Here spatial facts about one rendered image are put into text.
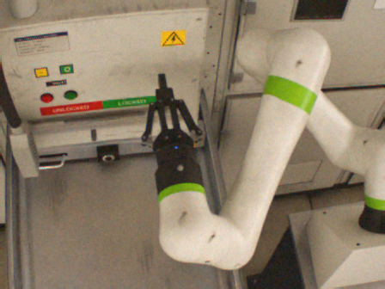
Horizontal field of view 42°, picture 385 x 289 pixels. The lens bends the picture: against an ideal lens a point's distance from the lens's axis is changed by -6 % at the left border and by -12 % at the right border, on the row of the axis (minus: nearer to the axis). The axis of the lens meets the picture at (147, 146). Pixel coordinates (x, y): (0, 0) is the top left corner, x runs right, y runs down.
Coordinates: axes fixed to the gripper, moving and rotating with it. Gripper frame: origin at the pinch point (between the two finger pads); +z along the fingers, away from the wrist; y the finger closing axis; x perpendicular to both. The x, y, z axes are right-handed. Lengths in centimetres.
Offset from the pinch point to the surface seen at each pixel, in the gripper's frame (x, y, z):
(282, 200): -123, 62, 28
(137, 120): -17.0, -5.6, 4.5
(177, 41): 6.4, 4.2, 8.4
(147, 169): -38.3, -3.3, 3.1
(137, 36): 9.0, -4.6, 8.5
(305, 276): -48, 38, -33
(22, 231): -38, -40, -13
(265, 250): -123, 49, 5
